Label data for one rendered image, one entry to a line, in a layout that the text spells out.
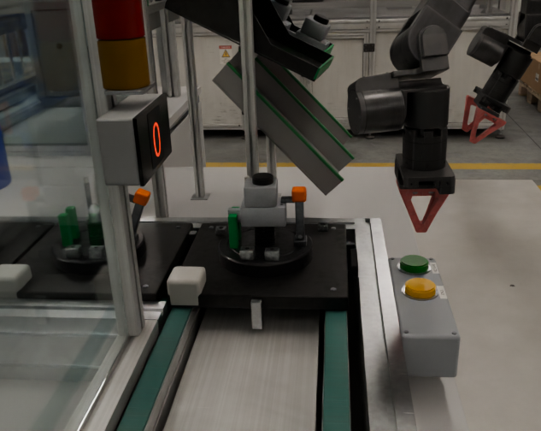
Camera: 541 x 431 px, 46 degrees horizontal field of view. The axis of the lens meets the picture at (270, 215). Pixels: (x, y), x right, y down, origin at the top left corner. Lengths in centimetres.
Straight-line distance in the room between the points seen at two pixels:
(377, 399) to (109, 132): 38
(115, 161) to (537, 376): 60
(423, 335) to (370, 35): 424
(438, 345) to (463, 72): 435
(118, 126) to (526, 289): 74
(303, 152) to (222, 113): 406
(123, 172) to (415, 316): 40
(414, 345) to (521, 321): 29
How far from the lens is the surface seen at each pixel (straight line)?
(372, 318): 81
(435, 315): 83
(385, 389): 71
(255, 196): 88
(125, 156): 65
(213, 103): 514
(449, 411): 84
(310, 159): 110
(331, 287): 85
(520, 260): 123
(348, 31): 492
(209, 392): 77
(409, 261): 93
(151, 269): 93
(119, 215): 73
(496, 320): 103
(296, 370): 79
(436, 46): 82
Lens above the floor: 139
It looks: 23 degrees down
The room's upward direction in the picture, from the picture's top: 2 degrees counter-clockwise
